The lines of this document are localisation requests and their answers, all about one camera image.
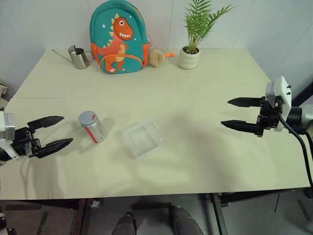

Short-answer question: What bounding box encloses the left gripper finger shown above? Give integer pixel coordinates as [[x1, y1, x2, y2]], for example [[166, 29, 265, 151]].
[[27, 116, 65, 130], [33, 138, 74, 159]]

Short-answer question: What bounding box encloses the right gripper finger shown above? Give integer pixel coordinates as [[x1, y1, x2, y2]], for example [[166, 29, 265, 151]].
[[221, 119, 264, 138], [227, 97, 264, 109]]

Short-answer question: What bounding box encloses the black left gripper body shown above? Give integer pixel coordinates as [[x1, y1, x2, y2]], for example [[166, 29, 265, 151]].
[[11, 125, 42, 158]]

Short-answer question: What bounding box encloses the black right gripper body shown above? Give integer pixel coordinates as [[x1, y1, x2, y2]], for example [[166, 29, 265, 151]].
[[256, 96, 284, 132]]

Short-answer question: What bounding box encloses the clear square plastic container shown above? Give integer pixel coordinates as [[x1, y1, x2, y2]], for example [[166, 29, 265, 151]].
[[122, 121, 164, 160]]

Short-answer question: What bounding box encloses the dark panel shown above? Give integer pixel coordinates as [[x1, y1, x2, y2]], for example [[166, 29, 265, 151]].
[[291, 78, 313, 106]]

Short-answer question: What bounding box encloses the beige cloth bundle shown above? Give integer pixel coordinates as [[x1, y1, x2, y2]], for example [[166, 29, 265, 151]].
[[0, 79, 9, 99]]

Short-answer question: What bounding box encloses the steel watering can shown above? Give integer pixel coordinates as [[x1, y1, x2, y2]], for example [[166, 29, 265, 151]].
[[51, 45, 95, 70]]

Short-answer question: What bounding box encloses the potted green palm white pot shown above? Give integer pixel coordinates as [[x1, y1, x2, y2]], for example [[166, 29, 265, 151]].
[[177, 0, 237, 71]]

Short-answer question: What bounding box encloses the dark grey rounded shape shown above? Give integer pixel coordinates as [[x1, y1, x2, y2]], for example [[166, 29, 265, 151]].
[[169, 205, 205, 235], [112, 213, 138, 235]]

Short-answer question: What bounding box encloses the teal dinosaur backpack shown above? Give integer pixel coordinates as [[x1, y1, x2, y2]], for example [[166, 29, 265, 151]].
[[89, 0, 150, 75]]

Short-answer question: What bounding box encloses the black flat bar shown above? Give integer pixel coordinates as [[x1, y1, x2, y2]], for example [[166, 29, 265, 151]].
[[131, 202, 172, 212]]

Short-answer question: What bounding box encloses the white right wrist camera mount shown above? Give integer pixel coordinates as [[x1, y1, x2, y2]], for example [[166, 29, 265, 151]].
[[266, 76, 293, 132]]

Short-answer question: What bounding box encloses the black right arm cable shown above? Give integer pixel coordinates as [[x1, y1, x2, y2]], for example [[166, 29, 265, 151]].
[[273, 96, 313, 188]]

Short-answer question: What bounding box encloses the beige plush keychain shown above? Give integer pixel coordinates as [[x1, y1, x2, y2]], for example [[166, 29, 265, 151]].
[[147, 38, 165, 68]]

